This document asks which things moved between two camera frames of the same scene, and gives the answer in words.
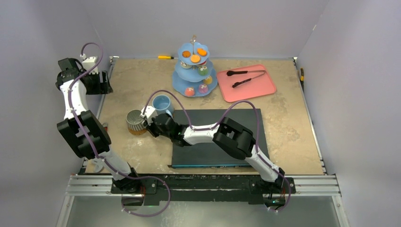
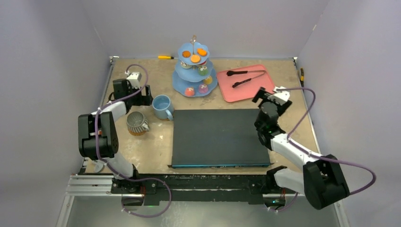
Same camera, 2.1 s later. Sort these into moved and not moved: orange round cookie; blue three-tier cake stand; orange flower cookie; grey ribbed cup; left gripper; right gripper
Moved: right gripper; left gripper
Not moved: blue three-tier cake stand; orange round cookie; orange flower cookie; grey ribbed cup
